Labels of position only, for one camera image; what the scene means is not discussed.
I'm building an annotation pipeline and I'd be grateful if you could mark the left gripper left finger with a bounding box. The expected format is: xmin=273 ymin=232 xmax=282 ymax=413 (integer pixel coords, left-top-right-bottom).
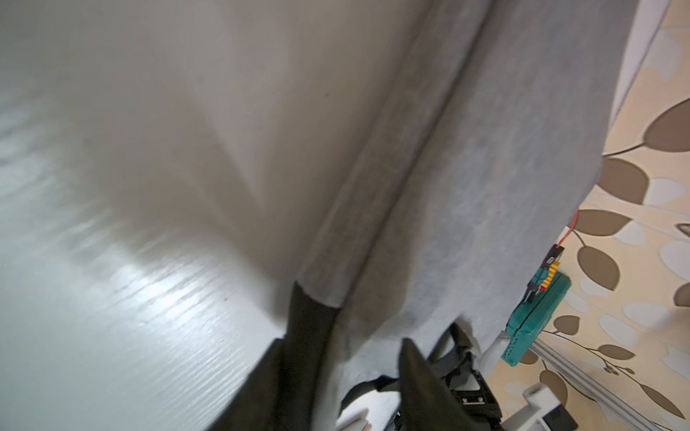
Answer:
xmin=208 ymin=282 xmax=339 ymax=430

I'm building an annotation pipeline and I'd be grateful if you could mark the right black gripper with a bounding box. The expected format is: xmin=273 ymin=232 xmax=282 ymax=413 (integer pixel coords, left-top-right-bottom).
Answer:
xmin=341 ymin=323 xmax=503 ymax=430

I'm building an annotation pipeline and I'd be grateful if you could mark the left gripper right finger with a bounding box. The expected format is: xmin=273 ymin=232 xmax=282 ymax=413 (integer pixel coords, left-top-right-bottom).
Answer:
xmin=398 ymin=339 xmax=502 ymax=431

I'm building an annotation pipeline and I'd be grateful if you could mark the white computer mouse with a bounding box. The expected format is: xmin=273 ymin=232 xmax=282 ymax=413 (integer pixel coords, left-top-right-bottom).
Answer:
xmin=336 ymin=391 xmax=401 ymax=431

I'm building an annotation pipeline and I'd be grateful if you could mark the grey laptop bag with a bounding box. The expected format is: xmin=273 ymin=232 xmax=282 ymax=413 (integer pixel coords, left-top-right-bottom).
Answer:
xmin=279 ymin=1 xmax=638 ymax=430

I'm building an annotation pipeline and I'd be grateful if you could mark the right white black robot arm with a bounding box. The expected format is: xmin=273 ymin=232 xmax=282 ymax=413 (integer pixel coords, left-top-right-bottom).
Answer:
xmin=341 ymin=323 xmax=579 ymax=430

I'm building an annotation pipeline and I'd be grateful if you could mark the green plastic tool case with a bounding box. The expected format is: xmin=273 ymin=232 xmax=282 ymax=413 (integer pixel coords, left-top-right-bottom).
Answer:
xmin=502 ymin=272 xmax=571 ymax=366

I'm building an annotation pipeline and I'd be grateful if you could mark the black screwdriver bit set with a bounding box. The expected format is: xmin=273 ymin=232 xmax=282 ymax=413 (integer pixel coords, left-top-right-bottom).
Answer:
xmin=522 ymin=210 xmax=580 ymax=303

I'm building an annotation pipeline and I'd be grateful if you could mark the aluminium frame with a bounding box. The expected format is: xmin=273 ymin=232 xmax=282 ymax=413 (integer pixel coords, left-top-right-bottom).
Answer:
xmin=531 ymin=339 xmax=668 ymax=431

